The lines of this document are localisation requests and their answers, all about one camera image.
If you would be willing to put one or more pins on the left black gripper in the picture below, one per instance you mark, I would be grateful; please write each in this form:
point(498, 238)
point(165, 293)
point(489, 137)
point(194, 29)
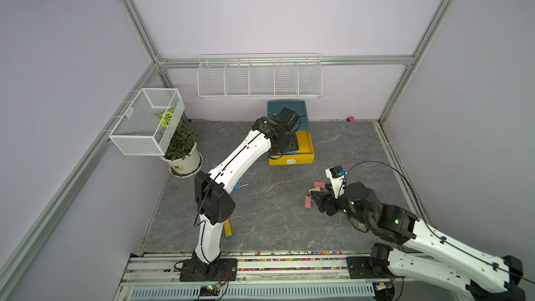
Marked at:
point(292, 147)

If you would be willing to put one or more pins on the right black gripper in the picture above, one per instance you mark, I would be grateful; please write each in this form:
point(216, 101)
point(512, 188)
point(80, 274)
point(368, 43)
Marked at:
point(324, 197)

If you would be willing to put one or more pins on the blue binder clip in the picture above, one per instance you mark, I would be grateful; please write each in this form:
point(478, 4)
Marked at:
point(239, 185)

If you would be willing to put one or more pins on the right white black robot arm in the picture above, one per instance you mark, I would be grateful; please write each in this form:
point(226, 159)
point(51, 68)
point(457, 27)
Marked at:
point(411, 248)

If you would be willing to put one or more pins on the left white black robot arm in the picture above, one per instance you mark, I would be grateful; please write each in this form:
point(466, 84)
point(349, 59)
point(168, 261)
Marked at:
point(213, 189)

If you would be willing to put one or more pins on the yellow binder clip center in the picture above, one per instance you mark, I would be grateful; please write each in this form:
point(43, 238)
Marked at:
point(313, 190)

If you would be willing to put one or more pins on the pink binder clip left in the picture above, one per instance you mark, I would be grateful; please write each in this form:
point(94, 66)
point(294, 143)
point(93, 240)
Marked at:
point(308, 202)

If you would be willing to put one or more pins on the teal drawer cabinet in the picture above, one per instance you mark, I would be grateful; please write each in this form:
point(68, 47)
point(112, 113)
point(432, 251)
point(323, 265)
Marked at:
point(290, 111)

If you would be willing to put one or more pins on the green toy shovel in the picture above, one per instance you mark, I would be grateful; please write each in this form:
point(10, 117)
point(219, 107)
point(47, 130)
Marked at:
point(227, 230)

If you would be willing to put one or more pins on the potted green plant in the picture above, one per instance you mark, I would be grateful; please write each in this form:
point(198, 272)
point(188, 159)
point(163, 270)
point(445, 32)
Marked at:
point(182, 156)

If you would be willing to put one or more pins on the white mesh basket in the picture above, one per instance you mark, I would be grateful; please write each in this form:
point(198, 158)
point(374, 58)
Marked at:
point(149, 122)

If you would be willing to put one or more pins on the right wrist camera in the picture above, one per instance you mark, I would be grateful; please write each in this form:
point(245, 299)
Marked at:
point(337, 177)

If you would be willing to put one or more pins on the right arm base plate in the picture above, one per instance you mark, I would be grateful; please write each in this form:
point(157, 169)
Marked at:
point(366, 267)

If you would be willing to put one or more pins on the white wire wall shelf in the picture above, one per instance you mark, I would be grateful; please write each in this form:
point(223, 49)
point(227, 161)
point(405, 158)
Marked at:
point(260, 77)

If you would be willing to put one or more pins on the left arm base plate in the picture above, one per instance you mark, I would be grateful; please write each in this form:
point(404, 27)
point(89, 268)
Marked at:
point(194, 270)

